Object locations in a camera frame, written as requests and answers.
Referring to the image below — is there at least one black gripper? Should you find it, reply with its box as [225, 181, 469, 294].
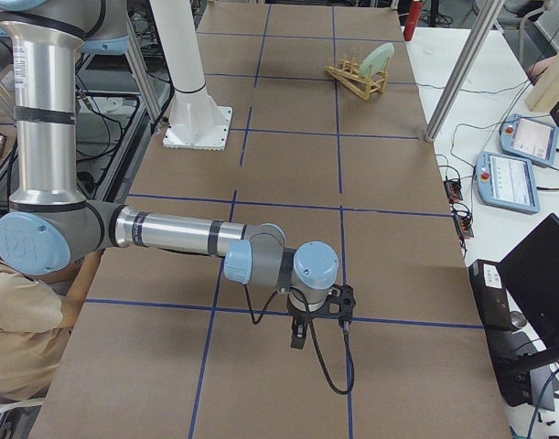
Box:
[287, 289, 330, 349]

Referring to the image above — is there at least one light green plate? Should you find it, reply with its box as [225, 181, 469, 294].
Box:
[358, 42, 394, 78]

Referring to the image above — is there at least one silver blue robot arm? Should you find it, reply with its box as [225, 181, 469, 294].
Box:
[0, 1, 351, 348]

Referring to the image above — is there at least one orange black electronics board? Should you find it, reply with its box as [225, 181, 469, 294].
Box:
[443, 177, 463, 203]

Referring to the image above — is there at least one black computer box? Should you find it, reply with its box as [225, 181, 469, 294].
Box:
[468, 259, 533, 407]

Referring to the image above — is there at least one black monitor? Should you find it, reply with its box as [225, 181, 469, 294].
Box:
[498, 213, 559, 348]

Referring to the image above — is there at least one near blue teach pendant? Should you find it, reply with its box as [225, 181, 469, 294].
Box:
[475, 152, 541, 214]

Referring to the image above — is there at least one blue teach pendant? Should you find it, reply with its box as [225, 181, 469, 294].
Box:
[475, 152, 541, 214]
[500, 113, 559, 166]

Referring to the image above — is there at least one wooden dish rack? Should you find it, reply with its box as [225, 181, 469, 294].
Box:
[325, 56, 390, 101]

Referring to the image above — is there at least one person in beige shirt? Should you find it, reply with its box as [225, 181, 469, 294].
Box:
[0, 250, 102, 402]

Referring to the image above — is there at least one far blue teach pendant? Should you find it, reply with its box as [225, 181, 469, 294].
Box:
[500, 113, 559, 166]

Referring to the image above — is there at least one red cylinder bottle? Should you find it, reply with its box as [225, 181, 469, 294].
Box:
[403, 0, 424, 42]

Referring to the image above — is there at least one wooden beam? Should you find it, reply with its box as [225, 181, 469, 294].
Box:
[525, 53, 559, 113]

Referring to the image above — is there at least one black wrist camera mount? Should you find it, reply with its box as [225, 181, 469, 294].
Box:
[325, 284, 356, 329]

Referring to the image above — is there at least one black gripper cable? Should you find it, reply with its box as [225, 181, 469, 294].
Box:
[243, 283, 356, 395]

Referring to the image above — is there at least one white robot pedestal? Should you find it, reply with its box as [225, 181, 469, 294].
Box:
[150, 0, 232, 151]

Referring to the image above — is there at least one aluminium frame post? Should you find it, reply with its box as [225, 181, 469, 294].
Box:
[425, 0, 505, 143]

